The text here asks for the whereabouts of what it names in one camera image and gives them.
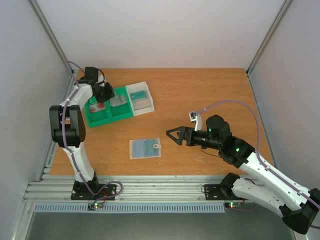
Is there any right circuit board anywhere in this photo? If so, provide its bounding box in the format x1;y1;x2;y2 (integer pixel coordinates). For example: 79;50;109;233
224;202;243;209

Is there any red-patterned card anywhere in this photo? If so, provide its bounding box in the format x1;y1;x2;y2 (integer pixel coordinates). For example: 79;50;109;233
89;102;106;113

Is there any slotted cable duct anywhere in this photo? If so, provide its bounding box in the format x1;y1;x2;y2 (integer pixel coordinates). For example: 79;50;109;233
33;202;225;214

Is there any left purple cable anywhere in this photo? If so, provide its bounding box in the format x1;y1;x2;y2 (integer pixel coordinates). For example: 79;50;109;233
61;61;125;201

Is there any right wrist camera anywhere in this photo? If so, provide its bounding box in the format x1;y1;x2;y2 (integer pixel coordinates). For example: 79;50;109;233
188;111;203;132

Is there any right aluminium frame post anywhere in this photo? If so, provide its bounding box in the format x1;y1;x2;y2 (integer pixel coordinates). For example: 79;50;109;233
245;0;294;76

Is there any white card holder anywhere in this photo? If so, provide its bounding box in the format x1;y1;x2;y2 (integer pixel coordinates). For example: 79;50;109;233
129;138;162;160

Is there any white translucent tray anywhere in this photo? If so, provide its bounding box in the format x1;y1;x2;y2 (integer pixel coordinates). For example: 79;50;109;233
125;81;155;117

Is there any teal card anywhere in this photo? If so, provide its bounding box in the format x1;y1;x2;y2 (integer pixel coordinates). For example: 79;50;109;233
130;90;147;102

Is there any aluminium front rail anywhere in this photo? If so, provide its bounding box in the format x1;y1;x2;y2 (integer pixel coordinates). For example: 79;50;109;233
23;174;283;203

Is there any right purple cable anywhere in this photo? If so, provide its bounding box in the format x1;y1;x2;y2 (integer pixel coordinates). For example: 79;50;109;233
198;99;320;230

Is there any aluminium frame post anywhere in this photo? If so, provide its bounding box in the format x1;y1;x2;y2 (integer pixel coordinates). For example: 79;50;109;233
245;0;294;76
27;0;74;74

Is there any green two-compartment tray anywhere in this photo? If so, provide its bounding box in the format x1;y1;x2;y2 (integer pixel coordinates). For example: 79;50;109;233
84;86;134;128

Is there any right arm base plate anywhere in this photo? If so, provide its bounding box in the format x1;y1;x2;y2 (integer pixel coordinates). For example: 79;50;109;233
201;184;245;201

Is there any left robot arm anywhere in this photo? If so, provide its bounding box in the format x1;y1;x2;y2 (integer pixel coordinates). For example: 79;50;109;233
49;66;115;199

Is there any grey card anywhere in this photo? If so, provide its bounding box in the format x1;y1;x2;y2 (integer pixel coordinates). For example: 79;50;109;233
109;94;128;108

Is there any purple cable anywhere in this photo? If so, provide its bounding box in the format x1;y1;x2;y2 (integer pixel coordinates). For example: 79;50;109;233
61;61;125;201
198;99;320;230

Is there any left aluminium frame post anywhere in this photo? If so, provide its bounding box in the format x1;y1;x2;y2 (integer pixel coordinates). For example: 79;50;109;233
27;0;74;74

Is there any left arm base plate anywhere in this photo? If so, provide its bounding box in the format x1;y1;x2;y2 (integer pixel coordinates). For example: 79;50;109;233
70;181;117;201

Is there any left circuit board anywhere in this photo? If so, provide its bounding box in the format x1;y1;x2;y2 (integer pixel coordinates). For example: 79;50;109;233
87;202;104;211

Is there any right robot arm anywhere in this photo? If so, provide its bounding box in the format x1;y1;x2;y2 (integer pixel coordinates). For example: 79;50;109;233
166;115;320;235

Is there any circuit board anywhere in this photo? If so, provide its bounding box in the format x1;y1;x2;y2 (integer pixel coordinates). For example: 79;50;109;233
87;202;104;211
224;202;243;209

